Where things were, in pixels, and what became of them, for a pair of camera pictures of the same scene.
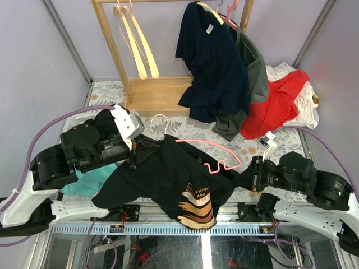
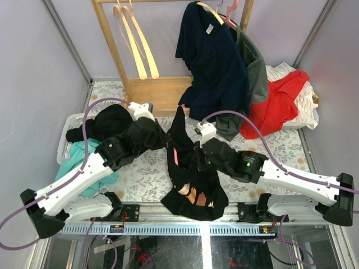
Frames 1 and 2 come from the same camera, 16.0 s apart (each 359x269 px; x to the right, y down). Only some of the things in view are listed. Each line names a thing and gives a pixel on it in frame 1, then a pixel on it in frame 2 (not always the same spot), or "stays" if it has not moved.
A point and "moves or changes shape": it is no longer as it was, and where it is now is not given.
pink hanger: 198,141 to 175,155
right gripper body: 263,174 to 203,163
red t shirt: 279,109 stays
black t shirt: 174,175 moves or changes shape
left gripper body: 134,143 to 158,142
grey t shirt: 258,78 stays
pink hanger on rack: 227,19 stays
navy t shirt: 215,66 stays
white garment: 307,114 stays
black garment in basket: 105,124 stays
